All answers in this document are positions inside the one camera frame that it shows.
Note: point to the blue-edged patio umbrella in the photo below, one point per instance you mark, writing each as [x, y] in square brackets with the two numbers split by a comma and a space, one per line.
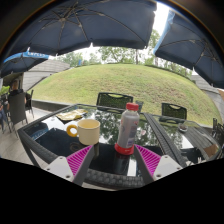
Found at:
[21, 61]

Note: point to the grey sloped-roof building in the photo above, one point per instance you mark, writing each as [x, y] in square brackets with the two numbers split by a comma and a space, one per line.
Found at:
[45, 75]

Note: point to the wide dark mesh chair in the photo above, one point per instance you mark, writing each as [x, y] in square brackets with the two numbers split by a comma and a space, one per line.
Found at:
[114, 100]

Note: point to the person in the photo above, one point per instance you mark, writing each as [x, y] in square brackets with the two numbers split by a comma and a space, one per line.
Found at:
[15, 87]
[1, 115]

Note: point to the red-capped plastic drink bottle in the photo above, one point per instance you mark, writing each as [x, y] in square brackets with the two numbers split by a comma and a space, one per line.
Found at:
[128, 128]

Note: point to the small dark ashtray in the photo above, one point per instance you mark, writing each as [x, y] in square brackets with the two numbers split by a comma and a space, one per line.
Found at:
[183, 127]

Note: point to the grey umbrella pole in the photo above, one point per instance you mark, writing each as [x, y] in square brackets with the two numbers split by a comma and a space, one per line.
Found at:
[139, 106]

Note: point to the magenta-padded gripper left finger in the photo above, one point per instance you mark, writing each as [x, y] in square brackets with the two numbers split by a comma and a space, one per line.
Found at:
[78, 163]

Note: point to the dark wicker chair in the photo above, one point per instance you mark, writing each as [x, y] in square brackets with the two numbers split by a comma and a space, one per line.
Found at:
[16, 108]

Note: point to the large navy patio umbrella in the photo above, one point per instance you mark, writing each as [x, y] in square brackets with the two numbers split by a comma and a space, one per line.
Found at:
[83, 26]

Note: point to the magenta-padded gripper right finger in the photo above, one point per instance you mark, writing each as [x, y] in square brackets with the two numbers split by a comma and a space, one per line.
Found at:
[150, 161]

